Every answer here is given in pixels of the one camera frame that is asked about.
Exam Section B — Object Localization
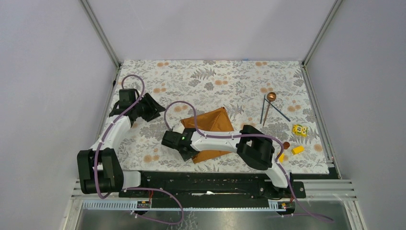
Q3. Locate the dark metal utensil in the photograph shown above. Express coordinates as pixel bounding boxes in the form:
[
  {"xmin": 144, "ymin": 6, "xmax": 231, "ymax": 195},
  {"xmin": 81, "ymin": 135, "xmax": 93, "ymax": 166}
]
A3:
[
  {"xmin": 264, "ymin": 97, "xmax": 291, "ymax": 122},
  {"xmin": 259, "ymin": 95, "xmax": 266, "ymax": 124}
]

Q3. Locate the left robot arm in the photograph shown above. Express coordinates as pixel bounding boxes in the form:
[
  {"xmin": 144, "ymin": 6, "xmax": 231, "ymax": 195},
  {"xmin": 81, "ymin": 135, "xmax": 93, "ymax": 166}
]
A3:
[{"xmin": 77, "ymin": 89, "xmax": 165, "ymax": 194}]

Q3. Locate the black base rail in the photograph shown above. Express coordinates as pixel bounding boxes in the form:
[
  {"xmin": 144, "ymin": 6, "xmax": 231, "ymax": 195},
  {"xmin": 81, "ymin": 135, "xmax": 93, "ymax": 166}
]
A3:
[{"xmin": 119, "ymin": 171, "xmax": 306, "ymax": 208}]

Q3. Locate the orange cloth napkin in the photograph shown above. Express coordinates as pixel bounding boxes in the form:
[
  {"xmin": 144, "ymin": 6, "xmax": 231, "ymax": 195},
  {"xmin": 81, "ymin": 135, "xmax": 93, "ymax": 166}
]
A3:
[{"xmin": 180, "ymin": 107, "xmax": 236, "ymax": 164}]

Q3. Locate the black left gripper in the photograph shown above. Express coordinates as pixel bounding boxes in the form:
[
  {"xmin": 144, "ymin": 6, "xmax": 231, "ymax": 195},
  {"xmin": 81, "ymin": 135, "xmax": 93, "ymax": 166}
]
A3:
[{"xmin": 132, "ymin": 92, "xmax": 166, "ymax": 121}]

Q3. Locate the brown round disc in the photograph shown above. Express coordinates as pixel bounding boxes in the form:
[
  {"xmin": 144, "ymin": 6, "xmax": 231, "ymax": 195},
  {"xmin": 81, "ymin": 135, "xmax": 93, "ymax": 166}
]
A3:
[{"xmin": 283, "ymin": 142, "xmax": 290, "ymax": 150}]

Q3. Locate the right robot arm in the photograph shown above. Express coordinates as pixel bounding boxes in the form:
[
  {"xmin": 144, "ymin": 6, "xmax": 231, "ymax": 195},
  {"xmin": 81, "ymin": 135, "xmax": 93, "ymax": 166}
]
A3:
[{"xmin": 161, "ymin": 125, "xmax": 294, "ymax": 197}]

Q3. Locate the floral tablecloth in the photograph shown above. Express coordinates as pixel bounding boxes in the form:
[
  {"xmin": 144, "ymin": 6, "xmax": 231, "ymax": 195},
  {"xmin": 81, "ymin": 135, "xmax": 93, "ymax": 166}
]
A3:
[{"xmin": 112, "ymin": 60, "xmax": 328, "ymax": 174}]

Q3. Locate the small yellow toy block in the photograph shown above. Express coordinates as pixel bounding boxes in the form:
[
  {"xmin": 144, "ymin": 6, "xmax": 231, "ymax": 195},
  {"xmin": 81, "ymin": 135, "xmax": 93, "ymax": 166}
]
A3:
[{"xmin": 292, "ymin": 124, "xmax": 308, "ymax": 137}]

